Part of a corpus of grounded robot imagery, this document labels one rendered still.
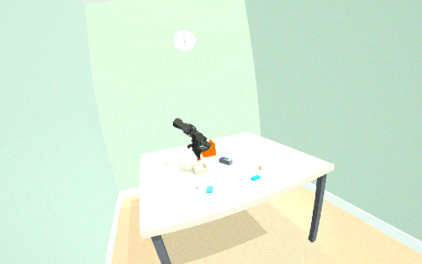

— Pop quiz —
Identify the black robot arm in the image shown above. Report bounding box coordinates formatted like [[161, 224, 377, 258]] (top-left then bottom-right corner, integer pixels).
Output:
[[173, 117, 212, 149]]

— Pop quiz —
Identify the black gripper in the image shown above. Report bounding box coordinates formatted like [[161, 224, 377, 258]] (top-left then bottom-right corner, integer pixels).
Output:
[[187, 139, 208, 159]]

